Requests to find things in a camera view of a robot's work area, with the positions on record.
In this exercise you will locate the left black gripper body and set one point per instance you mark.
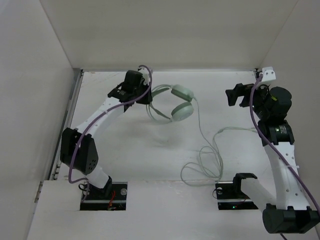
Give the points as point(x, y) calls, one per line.
point(138, 91)

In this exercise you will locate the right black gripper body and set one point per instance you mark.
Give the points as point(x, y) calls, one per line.
point(258, 99)

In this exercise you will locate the mint green headphones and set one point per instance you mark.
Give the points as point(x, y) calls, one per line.
point(174, 103)

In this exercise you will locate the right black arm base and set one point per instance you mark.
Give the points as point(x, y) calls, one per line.
point(229, 200)

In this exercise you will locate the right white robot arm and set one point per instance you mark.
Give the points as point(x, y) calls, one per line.
point(288, 212)

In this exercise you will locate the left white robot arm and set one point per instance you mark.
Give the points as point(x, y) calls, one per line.
point(78, 146)

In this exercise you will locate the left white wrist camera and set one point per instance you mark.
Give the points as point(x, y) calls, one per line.
point(146, 73)

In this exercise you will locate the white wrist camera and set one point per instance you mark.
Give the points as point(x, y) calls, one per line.
point(267, 75)
point(146, 73)

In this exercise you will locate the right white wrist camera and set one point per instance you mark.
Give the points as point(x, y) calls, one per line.
point(267, 75)

